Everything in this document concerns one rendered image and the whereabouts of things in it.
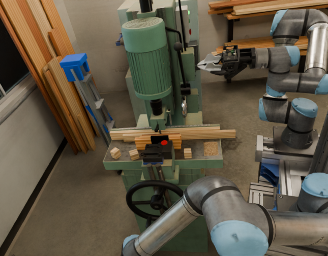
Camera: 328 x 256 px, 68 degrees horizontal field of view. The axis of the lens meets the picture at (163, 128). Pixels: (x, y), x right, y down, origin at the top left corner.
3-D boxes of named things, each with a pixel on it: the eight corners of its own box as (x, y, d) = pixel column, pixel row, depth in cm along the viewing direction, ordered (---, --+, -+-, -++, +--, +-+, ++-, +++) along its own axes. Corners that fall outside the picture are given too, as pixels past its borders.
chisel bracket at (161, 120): (152, 133, 125) (149, 119, 120) (155, 117, 136) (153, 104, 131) (166, 132, 124) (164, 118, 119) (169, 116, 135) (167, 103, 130)
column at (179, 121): (149, 133, 155) (123, 11, 113) (154, 114, 173) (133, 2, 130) (184, 132, 152) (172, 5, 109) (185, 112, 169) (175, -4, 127)
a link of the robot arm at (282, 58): (298, 71, 90) (303, 49, 85) (266, 73, 92) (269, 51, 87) (291, 63, 97) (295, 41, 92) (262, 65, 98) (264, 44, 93)
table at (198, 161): (99, 184, 121) (95, 176, 118) (115, 144, 145) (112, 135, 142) (225, 183, 112) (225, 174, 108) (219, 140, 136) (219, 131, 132)
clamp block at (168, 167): (143, 180, 116) (140, 166, 110) (147, 159, 126) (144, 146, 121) (174, 179, 113) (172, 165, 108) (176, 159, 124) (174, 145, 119)
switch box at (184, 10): (177, 43, 128) (174, 10, 119) (178, 37, 136) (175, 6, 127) (189, 42, 127) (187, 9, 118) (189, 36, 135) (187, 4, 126)
